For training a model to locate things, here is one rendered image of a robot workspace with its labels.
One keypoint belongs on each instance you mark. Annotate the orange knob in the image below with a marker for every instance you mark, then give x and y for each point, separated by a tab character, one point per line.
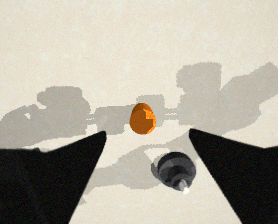
142	120

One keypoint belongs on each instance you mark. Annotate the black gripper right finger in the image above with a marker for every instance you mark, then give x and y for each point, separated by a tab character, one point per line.
246	174

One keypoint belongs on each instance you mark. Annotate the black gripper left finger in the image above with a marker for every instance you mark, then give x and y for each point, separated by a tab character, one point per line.
54	180

